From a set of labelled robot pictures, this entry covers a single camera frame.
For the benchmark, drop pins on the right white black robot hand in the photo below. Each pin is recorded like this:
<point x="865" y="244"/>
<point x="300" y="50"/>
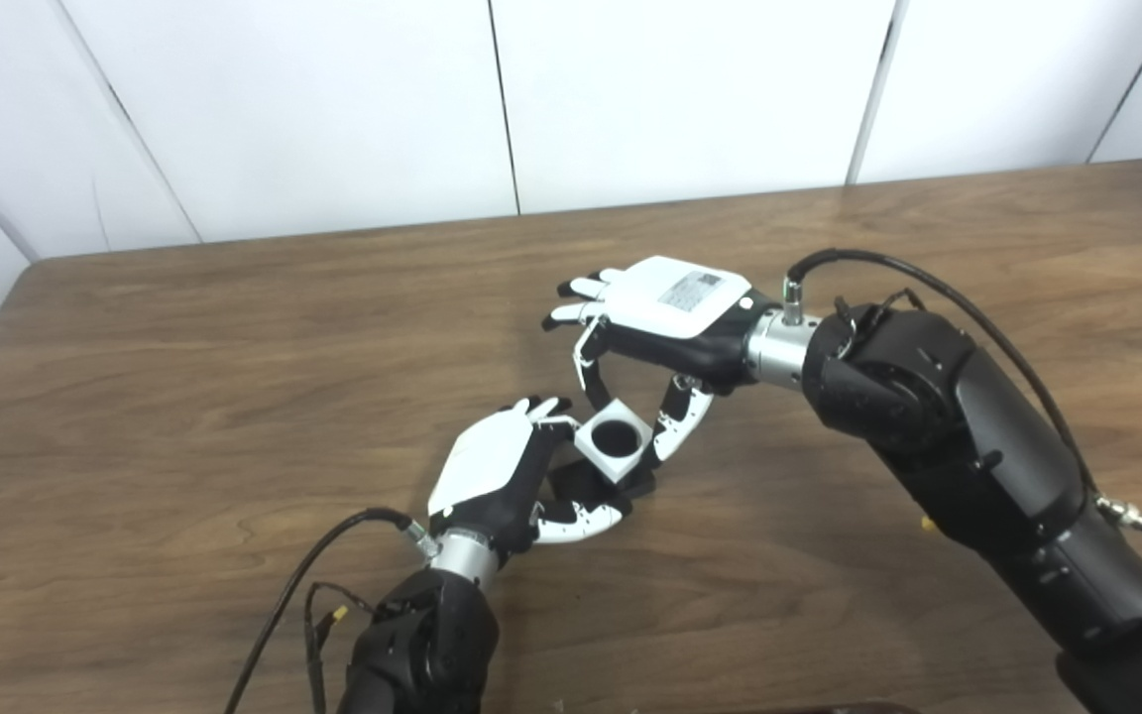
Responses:
<point x="680" y="307"/>

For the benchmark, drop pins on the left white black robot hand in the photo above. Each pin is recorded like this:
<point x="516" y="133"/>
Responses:
<point x="487" y="461"/>

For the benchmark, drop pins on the black peg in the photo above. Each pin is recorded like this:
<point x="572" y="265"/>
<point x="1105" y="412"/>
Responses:
<point x="581" y="488"/>

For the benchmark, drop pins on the white square piece with hole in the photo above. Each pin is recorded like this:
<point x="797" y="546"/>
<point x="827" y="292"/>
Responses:
<point x="599" y="460"/>

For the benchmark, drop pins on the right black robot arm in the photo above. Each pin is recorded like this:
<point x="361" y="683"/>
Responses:
<point x="977" y="446"/>

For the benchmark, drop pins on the silver plug on right arm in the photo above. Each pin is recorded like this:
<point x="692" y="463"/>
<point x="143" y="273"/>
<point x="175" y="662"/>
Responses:
<point x="1126" y="514"/>

